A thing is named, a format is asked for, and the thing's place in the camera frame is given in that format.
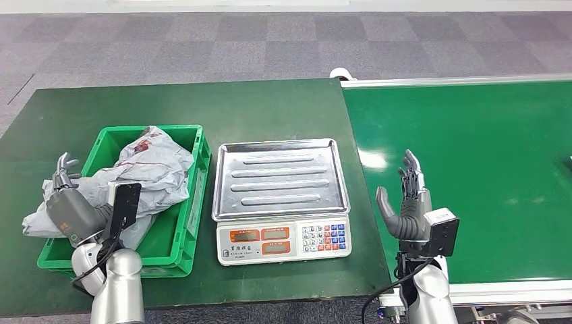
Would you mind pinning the white scale with steel tray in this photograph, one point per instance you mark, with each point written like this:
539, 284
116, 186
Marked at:
281, 179

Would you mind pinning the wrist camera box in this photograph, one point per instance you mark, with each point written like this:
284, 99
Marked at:
125, 205
442, 232

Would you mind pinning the grey package thin red lines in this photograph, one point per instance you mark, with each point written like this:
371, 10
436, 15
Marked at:
156, 176

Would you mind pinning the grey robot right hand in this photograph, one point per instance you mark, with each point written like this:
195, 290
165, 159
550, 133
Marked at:
411, 223

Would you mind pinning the green conveyor belt machine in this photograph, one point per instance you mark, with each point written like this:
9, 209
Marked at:
491, 134

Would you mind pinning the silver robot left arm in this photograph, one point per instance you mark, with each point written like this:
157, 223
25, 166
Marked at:
118, 290

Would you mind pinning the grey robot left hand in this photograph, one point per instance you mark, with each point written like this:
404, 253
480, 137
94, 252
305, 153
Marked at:
73, 214

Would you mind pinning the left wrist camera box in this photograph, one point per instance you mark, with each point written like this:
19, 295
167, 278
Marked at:
125, 205

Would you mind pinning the green plastic crate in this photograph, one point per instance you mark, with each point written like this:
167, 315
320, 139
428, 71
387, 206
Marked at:
178, 241

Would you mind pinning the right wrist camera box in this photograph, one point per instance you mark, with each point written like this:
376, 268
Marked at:
442, 232

